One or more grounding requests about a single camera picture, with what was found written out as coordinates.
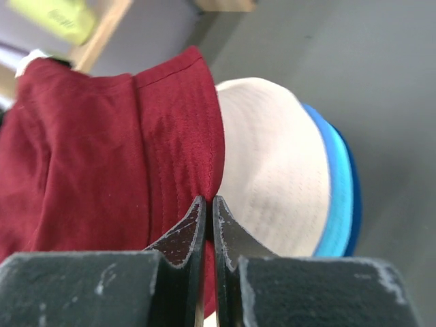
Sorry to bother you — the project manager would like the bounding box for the beige bucket hat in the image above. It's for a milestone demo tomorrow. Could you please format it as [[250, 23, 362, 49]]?
[[215, 78, 331, 257]]

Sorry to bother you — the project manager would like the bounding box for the wooden shelf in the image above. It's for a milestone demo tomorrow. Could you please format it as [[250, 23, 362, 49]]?
[[67, 0, 257, 73]]

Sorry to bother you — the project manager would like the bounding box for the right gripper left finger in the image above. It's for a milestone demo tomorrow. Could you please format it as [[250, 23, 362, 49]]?
[[1, 197, 206, 326]]

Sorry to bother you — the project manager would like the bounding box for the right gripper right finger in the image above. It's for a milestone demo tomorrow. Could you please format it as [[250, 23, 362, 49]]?
[[213, 196, 421, 327]]

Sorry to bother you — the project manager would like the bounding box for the cyan bucket hat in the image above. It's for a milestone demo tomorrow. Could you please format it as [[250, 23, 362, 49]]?
[[313, 115, 355, 258]]

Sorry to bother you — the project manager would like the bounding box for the medium blue bucket hat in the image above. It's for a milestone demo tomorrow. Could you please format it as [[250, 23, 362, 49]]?
[[302, 104, 338, 147]]

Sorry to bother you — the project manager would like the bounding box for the dark blue bucket hat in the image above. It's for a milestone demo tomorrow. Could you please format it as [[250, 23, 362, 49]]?
[[335, 128, 362, 257]]

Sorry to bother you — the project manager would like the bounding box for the dark red hat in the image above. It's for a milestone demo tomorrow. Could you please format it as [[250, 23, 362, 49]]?
[[0, 46, 228, 317]]

